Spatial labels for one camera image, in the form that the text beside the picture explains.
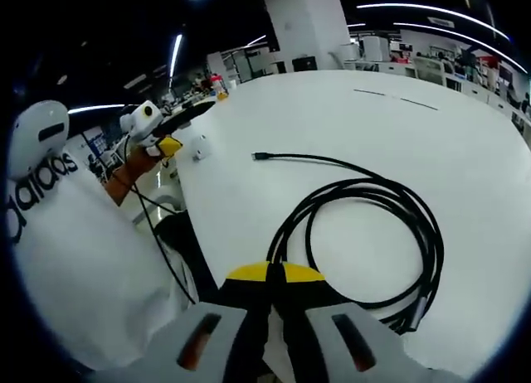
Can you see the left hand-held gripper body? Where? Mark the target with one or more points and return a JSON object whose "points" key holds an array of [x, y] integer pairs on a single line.
{"points": [[143, 124]]}

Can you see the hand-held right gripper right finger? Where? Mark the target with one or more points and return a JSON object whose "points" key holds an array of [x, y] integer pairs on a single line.
{"points": [[323, 329]]}

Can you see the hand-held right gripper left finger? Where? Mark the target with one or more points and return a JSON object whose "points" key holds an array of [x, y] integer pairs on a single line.
{"points": [[215, 329]]}

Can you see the white charger adapter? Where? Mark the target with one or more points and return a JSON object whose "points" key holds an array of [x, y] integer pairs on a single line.
{"points": [[201, 147]]}

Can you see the white desk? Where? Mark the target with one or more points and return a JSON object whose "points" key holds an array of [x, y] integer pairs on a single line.
{"points": [[352, 151]]}

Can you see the person's left hand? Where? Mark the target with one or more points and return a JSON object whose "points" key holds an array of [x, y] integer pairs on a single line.
{"points": [[143, 159]]}

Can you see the bottle with red cap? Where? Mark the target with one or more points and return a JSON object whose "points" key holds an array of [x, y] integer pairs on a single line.
{"points": [[219, 86]]}

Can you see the long ceiling light strip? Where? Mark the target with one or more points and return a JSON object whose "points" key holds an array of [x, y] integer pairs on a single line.
{"points": [[435, 16], [176, 59]]}

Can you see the white chest-worn device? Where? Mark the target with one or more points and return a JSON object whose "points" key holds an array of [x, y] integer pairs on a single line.
{"points": [[37, 138]]}

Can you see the black box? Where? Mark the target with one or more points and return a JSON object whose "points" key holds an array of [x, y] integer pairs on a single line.
{"points": [[305, 64]]}

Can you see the person's printed t-shirt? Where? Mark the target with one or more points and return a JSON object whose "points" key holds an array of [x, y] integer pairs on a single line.
{"points": [[83, 267]]}

